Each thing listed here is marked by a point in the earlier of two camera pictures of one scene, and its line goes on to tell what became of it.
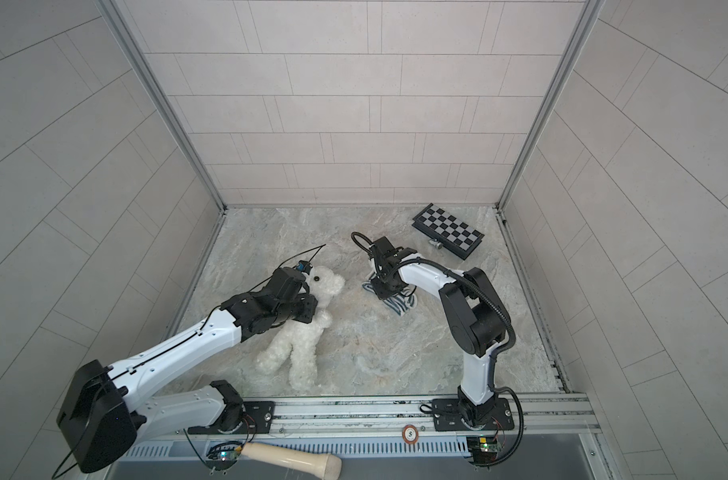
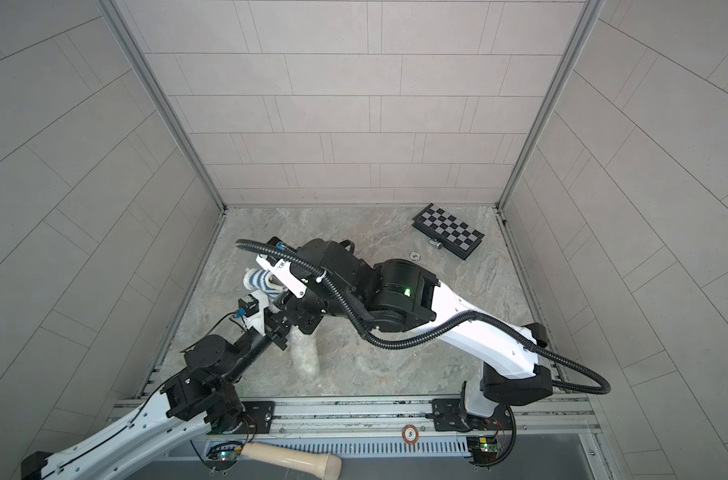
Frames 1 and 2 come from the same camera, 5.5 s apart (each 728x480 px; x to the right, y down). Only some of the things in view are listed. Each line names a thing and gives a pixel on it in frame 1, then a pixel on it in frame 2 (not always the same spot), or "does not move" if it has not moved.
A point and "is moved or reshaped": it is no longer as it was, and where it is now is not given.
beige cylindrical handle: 313,464 does not move
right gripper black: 379,290 → 308,317
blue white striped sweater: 399,302 is moved or reshaped
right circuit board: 483,449 does not move
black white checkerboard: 455,234 does not move
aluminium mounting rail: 540,420 does not move
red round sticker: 410,433 does not move
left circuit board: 222,455 does not move
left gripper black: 310,302 → 274,330
